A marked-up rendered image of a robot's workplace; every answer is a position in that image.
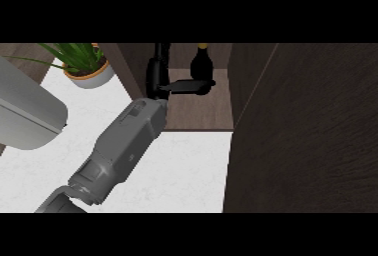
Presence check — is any green potted plant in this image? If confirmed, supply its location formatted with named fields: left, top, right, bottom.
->
left=4, top=42, right=116, bottom=90

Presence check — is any dark wine bottle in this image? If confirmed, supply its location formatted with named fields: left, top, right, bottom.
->
left=189, top=42, right=215, bottom=83

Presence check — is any dark wooden cabinet door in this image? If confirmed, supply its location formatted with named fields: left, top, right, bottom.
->
left=221, top=42, right=378, bottom=214

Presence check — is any dark wooden cabinet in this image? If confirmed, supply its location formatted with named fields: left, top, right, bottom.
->
left=98, top=42, right=277, bottom=133

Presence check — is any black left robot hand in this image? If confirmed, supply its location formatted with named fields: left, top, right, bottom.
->
left=144, top=42, right=217, bottom=101

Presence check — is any pale grey appliance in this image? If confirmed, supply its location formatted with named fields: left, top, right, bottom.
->
left=0, top=55, right=69, bottom=152

